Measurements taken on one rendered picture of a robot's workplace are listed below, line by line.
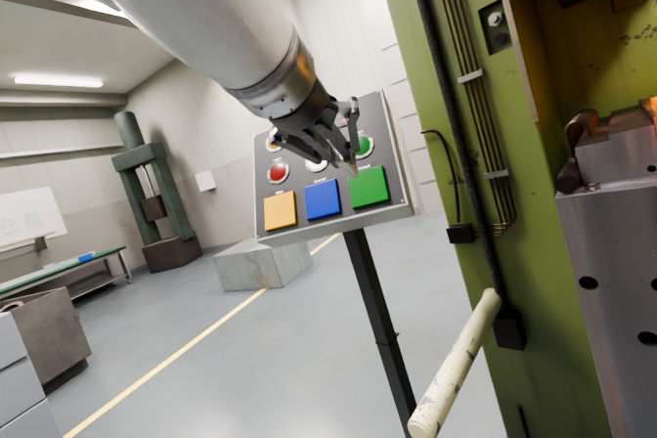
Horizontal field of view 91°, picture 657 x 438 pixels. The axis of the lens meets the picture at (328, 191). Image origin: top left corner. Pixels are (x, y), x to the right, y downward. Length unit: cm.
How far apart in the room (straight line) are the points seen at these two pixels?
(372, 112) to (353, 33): 417
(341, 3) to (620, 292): 470
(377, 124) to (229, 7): 49
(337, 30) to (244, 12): 473
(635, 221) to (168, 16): 63
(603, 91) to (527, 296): 58
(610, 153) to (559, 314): 43
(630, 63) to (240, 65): 102
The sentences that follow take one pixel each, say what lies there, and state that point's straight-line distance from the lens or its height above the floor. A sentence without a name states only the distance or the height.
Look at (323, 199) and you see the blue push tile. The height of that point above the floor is 101.
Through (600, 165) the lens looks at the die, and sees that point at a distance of 69.
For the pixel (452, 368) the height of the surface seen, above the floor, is 64.
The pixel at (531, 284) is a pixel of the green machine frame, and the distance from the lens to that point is 94.
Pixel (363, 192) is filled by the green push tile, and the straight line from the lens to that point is 64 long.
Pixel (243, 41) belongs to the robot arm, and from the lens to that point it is 27.
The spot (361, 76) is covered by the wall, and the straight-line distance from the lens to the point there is 475.
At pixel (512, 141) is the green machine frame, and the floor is 100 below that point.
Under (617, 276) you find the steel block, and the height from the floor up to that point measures 78.
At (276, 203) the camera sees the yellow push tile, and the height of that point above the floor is 102.
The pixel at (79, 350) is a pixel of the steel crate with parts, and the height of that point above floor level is 19.
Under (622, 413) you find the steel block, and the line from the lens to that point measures 83.
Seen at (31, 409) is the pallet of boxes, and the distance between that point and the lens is 237.
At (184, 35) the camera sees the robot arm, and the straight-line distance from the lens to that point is 27.
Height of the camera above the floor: 108
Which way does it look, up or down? 5 degrees down
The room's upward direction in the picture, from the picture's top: 17 degrees counter-clockwise
